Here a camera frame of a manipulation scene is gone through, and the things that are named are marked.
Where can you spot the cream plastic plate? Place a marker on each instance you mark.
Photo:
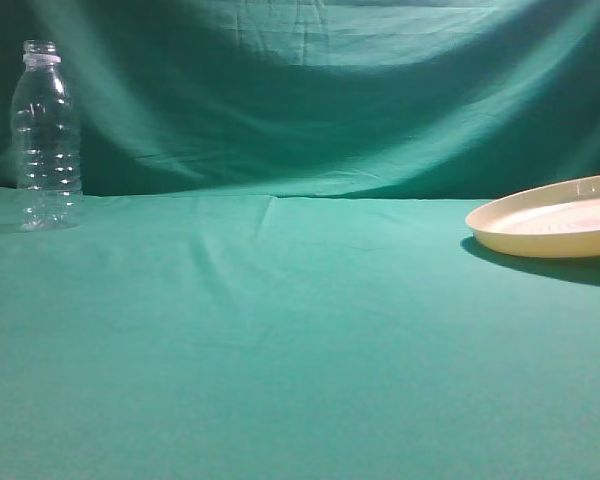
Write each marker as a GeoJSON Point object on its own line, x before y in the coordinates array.
{"type": "Point", "coordinates": [560, 220]}

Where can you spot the green cloth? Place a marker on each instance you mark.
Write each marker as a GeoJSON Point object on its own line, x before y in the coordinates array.
{"type": "Point", "coordinates": [271, 276]}

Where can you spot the clear plastic bottle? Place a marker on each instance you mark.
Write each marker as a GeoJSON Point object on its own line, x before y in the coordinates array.
{"type": "Point", "coordinates": [46, 135]}

